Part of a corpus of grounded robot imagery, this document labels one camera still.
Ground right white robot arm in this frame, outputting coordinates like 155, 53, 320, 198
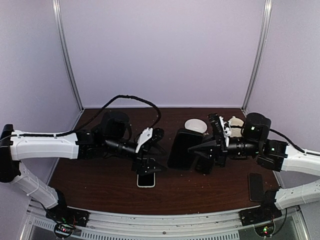
188, 112, 320, 221

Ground right aluminium frame post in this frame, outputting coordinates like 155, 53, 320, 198
241, 0, 273, 115

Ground white ceramic bowl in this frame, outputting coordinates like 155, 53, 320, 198
184, 118, 208, 134

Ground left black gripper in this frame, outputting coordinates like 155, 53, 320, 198
105, 136, 168, 177

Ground cream ceramic mug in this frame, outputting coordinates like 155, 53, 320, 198
228, 116, 244, 138

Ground white-edged black phone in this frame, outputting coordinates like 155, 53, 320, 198
137, 173, 155, 187

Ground clear white phone case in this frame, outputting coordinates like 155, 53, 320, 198
136, 172, 156, 188

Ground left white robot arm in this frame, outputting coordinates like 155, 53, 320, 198
0, 111, 166, 222

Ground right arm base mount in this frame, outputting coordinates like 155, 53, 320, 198
239, 206, 282, 238

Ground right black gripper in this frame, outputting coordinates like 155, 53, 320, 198
188, 131, 261, 168

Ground black phone edge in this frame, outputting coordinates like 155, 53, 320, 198
248, 173, 264, 202

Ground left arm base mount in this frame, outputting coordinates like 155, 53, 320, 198
45, 207, 90, 239

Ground aluminium frame post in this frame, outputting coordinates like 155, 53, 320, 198
241, 0, 273, 115
52, 0, 84, 112

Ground left aluminium frame post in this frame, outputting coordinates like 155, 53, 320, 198
52, 0, 84, 112

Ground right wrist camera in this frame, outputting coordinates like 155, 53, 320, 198
208, 113, 232, 150

